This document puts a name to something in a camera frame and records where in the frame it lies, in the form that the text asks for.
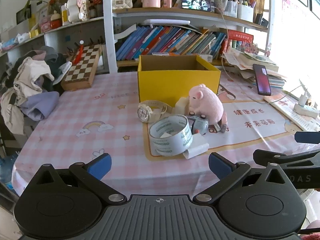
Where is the white printed booklet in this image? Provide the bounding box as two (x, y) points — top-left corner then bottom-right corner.
(264, 94), (320, 132)

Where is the grey toy car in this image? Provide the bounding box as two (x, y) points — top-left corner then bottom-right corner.
(186, 114), (209, 135)

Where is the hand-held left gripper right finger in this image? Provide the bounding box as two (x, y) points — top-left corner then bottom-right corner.
(192, 152), (290, 205)

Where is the white charger block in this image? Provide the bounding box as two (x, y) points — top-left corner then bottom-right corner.
(174, 97), (192, 117)

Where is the red box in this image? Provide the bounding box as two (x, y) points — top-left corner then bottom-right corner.
(229, 30), (253, 40)

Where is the white wrist watch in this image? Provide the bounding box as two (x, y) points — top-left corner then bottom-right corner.
(137, 99), (173, 123)

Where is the white charging cable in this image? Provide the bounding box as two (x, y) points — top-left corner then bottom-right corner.
(211, 5), (233, 80)

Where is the red tassel ornament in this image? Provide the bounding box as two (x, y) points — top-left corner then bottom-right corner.
(74, 40), (84, 64)

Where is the thin white cable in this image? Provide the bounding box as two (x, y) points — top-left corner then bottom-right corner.
(265, 85), (304, 104)

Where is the pink plush pig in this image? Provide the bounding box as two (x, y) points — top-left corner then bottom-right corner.
(188, 84), (224, 125)

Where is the white power strip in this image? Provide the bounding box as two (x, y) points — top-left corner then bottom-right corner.
(293, 102), (319, 118)

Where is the row of blue books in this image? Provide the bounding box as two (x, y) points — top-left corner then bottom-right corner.
(115, 25), (227, 61)

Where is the stack of papers and books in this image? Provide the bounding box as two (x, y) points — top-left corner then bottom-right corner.
(221, 47), (287, 89)

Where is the white printed table mat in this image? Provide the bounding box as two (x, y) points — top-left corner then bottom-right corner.
(143, 97), (294, 162)

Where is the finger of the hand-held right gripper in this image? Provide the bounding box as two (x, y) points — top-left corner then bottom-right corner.
(253, 149), (320, 171)
(294, 131), (320, 144)

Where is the clear tape roll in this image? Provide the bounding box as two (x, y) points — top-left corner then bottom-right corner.
(149, 114), (193, 157)

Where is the yellow cardboard box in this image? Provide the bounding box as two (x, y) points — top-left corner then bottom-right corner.
(137, 54), (221, 104)

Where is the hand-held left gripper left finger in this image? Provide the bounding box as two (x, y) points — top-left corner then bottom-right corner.
(31, 153), (127, 205)

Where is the white decorative ornament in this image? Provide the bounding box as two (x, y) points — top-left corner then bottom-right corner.
(65, 0), (90, 22)

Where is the pile of clothes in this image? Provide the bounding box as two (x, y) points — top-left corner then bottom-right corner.
(0, 45), (73, 135)

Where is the white side shelf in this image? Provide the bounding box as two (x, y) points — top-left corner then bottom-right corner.
(0, 16), (104, 55)

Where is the white paper strip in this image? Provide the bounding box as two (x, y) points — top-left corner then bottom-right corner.
(182, 136), (209, 159)

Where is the wooden chessboard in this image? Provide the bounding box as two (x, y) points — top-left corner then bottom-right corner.
(61, 44), (103, 92)

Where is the white pen holder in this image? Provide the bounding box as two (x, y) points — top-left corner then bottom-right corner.
(237, 4), (254, 22)

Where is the clear pen cup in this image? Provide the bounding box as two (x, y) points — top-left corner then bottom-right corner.
(224, 0), (238, 18)

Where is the black smartphone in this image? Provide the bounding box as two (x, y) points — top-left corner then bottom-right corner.
(252, 64), (272, 96)

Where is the white metal bookshelf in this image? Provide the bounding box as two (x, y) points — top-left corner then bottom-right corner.
(102, 0), (272, 74)

